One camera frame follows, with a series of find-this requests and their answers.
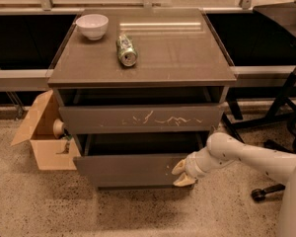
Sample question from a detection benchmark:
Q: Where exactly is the green soda can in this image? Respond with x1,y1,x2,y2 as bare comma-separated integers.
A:
116,35,138,67

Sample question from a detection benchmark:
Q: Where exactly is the grey scratched top drawer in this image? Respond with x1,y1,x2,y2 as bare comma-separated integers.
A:
57,89,225,136

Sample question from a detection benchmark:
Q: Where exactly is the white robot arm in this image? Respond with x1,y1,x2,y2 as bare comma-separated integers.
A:
172,132,296,237

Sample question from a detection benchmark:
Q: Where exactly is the white ceramic bowl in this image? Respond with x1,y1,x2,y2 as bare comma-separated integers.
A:
76,14,109,40

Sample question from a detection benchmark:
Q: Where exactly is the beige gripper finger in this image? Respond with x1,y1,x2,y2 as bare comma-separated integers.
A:
174,174,195,187
172,159,185,175

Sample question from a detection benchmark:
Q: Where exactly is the open cardboard box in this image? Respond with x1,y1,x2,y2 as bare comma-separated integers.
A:
11,90,81,171

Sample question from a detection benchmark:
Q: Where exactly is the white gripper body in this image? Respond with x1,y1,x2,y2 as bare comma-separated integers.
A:
185,150,210,179

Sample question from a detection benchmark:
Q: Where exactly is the dark side table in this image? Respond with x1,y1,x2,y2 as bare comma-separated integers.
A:
253,2,296,42

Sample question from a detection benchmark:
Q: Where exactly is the white round object in box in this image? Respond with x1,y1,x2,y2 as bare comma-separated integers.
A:
52,118,64,138

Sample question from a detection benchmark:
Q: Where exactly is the black office chair base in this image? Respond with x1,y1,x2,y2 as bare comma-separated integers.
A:
221,54,296,203

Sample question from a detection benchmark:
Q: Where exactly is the grey drawer cabinet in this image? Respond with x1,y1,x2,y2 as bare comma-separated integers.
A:
47,7,238,150

